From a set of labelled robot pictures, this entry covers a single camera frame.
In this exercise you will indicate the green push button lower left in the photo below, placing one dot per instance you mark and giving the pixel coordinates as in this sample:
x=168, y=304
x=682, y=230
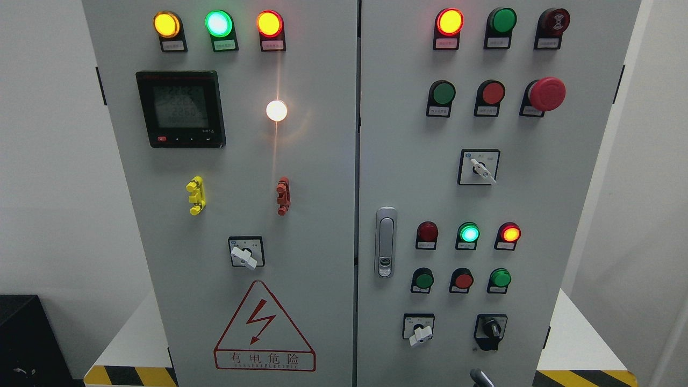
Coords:
x=422, y=280

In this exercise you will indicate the green start push button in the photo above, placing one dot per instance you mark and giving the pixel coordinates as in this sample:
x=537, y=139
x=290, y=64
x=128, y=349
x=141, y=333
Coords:
x=442, y=92

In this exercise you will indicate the red push button lower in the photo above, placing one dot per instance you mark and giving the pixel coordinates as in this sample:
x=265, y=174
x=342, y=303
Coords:
x=461, y=280

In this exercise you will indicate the green push button lower right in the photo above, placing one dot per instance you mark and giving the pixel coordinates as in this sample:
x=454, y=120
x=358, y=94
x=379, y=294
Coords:
x=500, y=278

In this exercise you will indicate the red stop push button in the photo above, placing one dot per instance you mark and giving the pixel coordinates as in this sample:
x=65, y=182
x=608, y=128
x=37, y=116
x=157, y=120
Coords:
x=490, y=92

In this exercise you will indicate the red emergency stop mushroom button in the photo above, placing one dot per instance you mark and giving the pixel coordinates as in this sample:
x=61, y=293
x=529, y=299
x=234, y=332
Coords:
x=546, y=94

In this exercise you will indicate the green button top row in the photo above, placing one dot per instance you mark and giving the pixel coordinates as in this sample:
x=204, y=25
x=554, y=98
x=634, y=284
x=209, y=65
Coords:
x=502, y=20

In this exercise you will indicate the grey electrical control cabinet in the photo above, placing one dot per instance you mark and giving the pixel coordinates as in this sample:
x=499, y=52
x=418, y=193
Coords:
x=361, y=134

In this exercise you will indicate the red terminal connector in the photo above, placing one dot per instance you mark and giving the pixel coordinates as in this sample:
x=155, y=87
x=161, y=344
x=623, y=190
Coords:
x=283, y=196

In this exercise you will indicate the dark red indicator light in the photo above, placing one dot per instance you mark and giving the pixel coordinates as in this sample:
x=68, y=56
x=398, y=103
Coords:
x=427, y=232

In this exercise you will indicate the white lit indicator light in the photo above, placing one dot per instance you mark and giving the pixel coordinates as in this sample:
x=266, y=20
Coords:
x=277, y=110

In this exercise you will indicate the green lit indicator lower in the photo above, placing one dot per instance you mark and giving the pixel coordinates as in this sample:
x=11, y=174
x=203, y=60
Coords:
x=468, y=233

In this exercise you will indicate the yellow terminal connector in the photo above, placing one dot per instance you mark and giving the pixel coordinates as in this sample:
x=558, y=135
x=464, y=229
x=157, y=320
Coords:
x=196, y=195

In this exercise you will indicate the red high voltage warning sticker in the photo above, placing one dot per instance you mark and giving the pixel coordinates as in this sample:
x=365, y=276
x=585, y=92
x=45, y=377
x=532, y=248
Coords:
x=262, y=336

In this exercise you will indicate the orange-red lit indicator lower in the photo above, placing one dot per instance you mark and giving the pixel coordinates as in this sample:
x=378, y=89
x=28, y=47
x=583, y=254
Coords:
x=509, y=232

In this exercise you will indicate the black digital power meter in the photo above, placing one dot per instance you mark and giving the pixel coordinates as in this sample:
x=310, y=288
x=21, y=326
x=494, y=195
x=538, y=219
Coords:
x=182, y=109

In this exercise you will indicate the orange-red indicator light top left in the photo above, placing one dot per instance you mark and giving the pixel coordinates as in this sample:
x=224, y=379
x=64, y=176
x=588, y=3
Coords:
x=269, y=23

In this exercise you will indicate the red lit indicator top right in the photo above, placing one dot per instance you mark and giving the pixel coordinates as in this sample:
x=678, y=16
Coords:
x=449, y=22

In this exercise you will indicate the green indicator light top left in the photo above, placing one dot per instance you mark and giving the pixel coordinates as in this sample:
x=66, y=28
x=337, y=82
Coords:
x=219, y=23

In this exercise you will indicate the yellow indicator light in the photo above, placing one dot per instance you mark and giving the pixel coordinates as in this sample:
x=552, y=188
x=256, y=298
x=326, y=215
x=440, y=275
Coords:
x=167, y=24

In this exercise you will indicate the silver door latch handle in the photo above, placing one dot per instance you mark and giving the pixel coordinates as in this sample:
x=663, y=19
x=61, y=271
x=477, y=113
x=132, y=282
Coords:
x=386, y=219

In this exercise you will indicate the left white rotary selector switch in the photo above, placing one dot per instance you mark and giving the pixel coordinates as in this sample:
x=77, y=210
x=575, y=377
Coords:
x=246, y=251

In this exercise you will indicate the white rotary selector switch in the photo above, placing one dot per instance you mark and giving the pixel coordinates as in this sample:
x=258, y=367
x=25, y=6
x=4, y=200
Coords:
x=417, y=328
x=246, y=251

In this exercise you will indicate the upper right white selector switch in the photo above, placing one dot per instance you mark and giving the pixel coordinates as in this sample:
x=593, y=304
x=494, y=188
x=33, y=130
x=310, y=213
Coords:
x=478, y=167

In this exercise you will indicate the lower white rotary selector switch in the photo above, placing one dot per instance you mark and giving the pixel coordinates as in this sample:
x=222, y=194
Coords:
x=417, y=328

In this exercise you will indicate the black rotary key switch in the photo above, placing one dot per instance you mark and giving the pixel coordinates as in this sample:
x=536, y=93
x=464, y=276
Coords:
x=489, y=330

